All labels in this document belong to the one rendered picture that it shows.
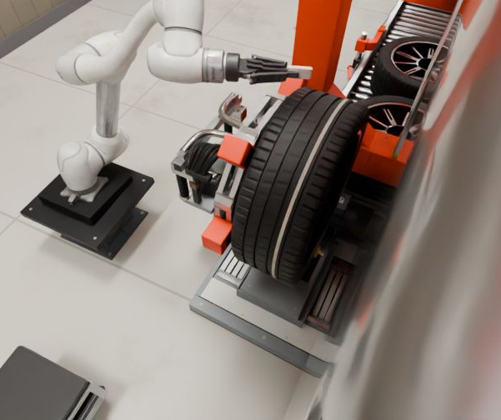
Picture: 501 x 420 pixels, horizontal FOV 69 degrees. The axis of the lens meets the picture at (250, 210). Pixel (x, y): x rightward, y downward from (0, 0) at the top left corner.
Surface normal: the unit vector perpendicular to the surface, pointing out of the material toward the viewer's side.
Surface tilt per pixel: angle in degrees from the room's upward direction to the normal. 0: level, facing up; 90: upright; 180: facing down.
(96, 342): 0
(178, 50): 44
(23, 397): 0
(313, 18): 90
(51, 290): 0
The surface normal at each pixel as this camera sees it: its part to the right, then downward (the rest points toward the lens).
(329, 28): -0.47, 0.71
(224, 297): 0.01, -0.59
